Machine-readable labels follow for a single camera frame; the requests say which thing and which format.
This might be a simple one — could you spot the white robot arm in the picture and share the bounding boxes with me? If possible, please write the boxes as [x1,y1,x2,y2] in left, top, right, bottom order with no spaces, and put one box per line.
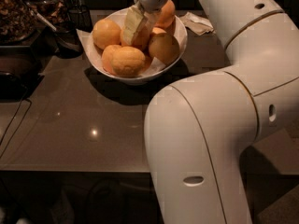
[144,0,299,224]

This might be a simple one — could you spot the white paper bowl liner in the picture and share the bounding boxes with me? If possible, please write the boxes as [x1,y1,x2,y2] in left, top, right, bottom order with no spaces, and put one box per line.
[77,30,167,84]

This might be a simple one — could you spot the black mesh cup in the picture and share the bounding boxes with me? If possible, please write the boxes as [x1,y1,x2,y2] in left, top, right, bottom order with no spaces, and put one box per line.
[68,5,93,32]

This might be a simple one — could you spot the white scoop handle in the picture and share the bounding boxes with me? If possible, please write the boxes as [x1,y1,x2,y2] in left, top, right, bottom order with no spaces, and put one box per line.
[29,8,57,32]

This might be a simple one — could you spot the white ceramic bowl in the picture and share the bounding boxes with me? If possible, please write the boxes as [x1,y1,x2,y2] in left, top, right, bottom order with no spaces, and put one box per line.
[77,16,188,85]

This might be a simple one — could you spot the glass jar of nuts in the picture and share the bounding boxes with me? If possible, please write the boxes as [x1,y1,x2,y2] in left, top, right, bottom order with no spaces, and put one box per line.
[0,0,36,45]

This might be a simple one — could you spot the front bumpy orange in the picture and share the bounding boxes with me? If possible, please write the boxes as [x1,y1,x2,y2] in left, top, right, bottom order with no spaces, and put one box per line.
[111,47,146,77]

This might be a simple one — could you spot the crumpled paper napkins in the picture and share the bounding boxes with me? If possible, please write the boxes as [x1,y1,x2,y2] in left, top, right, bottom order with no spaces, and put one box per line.
[180,12,214,35]

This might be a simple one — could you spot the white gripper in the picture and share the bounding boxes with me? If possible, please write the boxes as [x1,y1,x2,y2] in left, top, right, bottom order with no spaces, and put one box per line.
[122,0,167,45]

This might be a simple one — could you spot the small hidden orange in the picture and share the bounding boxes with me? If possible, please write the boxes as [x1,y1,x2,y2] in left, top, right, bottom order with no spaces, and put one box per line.
[150,27,166,36]

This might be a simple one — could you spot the black power cable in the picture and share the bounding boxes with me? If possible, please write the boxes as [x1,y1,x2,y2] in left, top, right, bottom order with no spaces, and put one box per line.
[0,75,33,159]

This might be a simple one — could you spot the black appliance on left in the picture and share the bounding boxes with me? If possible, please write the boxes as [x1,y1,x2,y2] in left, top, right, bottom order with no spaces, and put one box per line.
[0,48,42,100]

